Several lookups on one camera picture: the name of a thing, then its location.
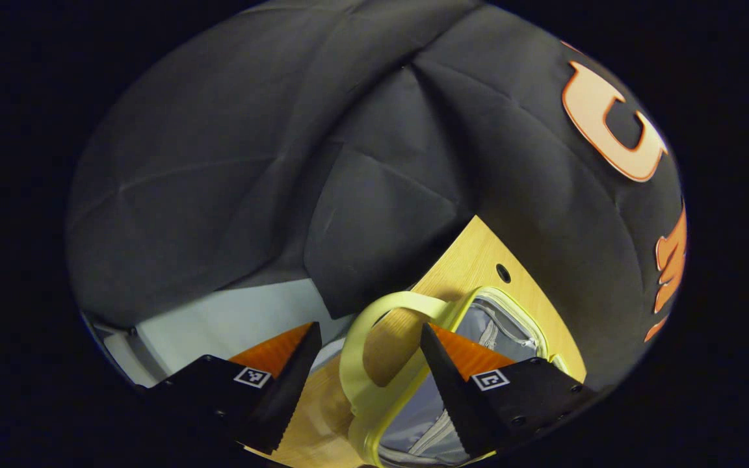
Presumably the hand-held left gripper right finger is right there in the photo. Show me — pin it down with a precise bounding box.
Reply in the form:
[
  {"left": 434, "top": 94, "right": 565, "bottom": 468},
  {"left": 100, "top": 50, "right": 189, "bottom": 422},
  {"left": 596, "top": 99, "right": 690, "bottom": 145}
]
[{"left": 420, "top": 323, "right": 599, "bottom": 459}]

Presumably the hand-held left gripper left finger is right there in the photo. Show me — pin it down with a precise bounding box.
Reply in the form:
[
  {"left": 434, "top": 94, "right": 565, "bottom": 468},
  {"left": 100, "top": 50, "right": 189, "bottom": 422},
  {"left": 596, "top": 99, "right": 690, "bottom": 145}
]
[{"left": 147, "top": 322, "right": 323, "bottom": 456}]

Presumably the black backdrop cloth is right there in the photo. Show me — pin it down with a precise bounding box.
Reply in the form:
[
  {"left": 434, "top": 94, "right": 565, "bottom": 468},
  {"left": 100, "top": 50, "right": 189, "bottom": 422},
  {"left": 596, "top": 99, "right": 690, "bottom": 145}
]
[{"left": 66, "top": 0, "right": 687, "bottom": 391}]

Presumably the pale yellow suitcase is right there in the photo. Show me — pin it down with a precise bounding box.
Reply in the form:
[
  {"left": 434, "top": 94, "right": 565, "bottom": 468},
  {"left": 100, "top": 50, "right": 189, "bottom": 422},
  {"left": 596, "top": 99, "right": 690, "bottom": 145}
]
[{"left": 339, "top": 286, "right": 573, "bottom": 468}]

